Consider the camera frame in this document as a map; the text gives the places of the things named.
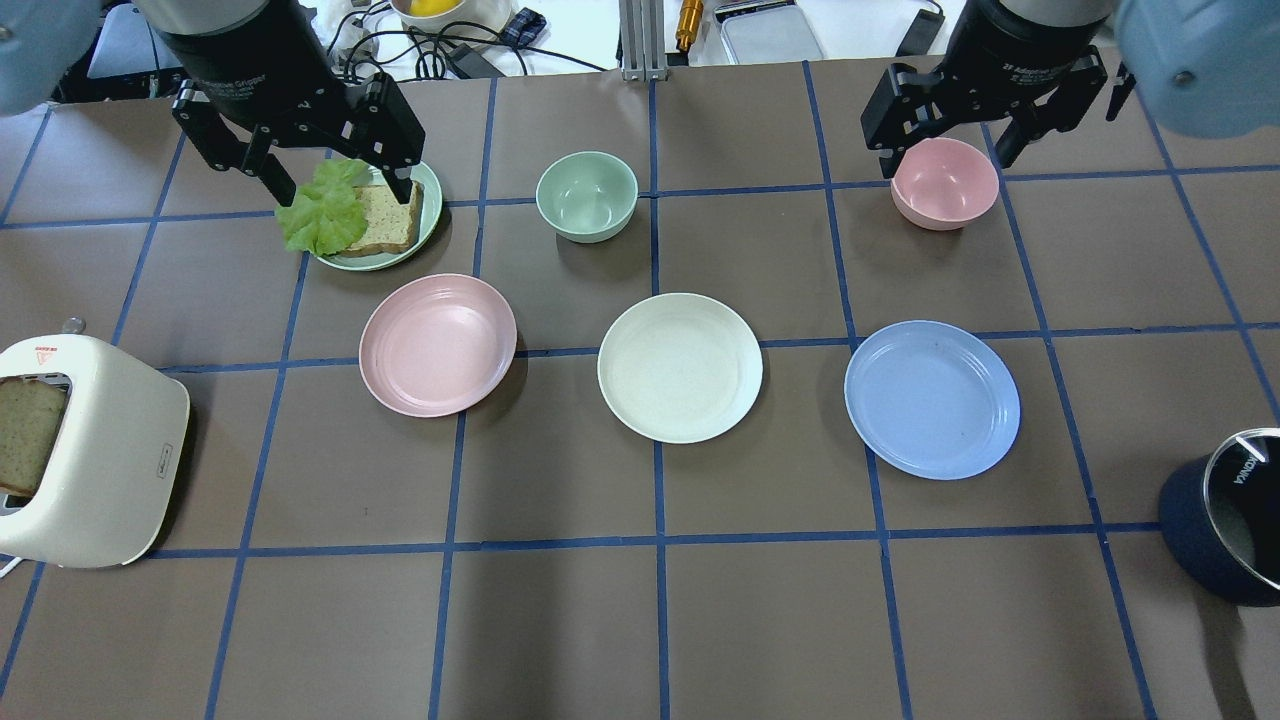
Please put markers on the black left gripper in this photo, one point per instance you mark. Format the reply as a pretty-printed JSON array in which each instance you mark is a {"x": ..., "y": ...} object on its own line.
[{"x": 252, "y": 62}]

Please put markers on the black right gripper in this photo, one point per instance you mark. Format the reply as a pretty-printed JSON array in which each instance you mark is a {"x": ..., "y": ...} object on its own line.
[{"x": 1022, "y": 50}]

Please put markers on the pink bowl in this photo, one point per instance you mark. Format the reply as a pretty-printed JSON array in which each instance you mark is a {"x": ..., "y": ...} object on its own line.
[{"x": 944, "y": 184}]

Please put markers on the silver digital scale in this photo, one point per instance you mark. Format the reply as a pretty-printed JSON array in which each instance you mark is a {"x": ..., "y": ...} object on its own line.
[{"x": 766, "y": 32}]

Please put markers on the black power adapter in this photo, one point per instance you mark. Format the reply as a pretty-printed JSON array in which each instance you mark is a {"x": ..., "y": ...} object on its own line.
[{"x": 467, "y": 63}]

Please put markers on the aluminium frame post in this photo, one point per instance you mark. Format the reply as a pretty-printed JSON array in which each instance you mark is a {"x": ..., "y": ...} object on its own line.
[{"x": 642, "y": 41}]

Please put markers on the pink plate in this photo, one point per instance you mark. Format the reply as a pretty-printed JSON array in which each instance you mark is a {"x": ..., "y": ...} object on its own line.
[{"x": 437, "y": 345}]

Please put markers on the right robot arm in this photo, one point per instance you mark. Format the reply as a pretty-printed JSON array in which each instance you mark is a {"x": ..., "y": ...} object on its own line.
[{"x": 1205, "y": 69}]

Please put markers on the cream plate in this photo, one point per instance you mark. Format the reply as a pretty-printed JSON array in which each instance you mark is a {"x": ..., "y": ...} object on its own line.
[{"x": 680, "y": 368}]

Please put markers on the green plate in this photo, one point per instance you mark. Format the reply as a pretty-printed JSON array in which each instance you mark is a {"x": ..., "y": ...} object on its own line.
[{"x": 424, "y": 224}]

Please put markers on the bread slice in toaster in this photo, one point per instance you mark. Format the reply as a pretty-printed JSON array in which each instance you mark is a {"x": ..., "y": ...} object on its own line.
[{"x": 31, "y": 413}]

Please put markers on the lettuce leaf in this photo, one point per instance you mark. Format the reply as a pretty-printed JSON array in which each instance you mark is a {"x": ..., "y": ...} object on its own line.
[{"x": 326, "y": 216}]

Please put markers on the bread slice on plate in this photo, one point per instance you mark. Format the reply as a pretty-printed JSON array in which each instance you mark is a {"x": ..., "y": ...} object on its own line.
[{"x": 391, "y": 226}]

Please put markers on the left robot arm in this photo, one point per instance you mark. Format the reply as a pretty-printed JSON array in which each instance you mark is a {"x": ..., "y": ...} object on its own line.
[{"x": 43, "y": 39}]

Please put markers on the green bowl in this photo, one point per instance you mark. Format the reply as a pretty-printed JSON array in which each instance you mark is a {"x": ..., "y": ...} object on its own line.
[{"x": 587, "y": 196}]

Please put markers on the yellow screwdriver handle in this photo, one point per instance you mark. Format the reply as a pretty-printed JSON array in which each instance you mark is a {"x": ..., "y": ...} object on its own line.
[{"x": 688, "y": 24}]

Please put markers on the white bowl with fruit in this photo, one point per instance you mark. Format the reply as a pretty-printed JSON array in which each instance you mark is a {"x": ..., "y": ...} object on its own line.
[{"x": 463, "y": 18}]

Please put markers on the blue plate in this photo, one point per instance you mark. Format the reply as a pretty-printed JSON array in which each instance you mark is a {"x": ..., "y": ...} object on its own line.
[{"x": 932, "y": 400}]

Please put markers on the dark blue saucepan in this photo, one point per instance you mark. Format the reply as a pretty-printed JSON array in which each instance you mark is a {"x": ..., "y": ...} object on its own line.
[{"x": 1219, "y": 515}]

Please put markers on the white toaster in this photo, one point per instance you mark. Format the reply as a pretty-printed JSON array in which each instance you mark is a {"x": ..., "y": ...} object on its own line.
[{"x": 110, "y": 476}]

